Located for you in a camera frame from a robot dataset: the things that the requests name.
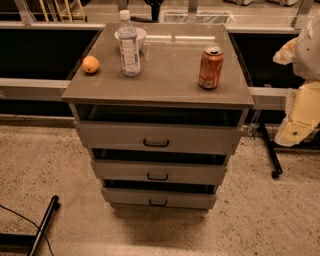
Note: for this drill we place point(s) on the grey bottom drawer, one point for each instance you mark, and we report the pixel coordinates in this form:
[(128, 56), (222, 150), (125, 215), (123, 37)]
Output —
[(159, 198)]

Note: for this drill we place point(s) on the clear plastic water bottle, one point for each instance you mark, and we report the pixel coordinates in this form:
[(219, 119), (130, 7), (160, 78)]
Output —
[(129, 59)]

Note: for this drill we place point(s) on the grey middle drawer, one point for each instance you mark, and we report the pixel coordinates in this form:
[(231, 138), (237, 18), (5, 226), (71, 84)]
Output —
[(158, 172)]

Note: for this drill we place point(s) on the grey top drawer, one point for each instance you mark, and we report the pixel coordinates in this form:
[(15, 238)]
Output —
[(160, 138)]

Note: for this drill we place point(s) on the orange fruit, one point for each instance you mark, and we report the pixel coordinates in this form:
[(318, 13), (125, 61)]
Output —
[(90, 64)]

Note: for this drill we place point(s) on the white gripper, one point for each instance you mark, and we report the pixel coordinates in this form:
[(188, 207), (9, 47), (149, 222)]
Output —
[(308, 56)]

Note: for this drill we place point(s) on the orange soda can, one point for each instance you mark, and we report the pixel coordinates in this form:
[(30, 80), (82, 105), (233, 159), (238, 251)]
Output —
[(210, 67)]

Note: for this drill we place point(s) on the grey drawer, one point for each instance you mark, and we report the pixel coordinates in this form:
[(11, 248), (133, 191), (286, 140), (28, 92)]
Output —
[(160, 138), (158, 172), (159, 198)]

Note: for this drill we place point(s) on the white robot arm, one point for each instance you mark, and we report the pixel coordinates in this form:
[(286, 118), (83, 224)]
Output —
[(306, 61)]

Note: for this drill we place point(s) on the black stand leg left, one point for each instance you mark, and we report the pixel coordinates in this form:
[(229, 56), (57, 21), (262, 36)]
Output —
[(29, 244)]

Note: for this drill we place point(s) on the grey drawer cabinet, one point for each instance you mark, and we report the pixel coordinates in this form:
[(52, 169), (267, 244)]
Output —
[(166, 92)]

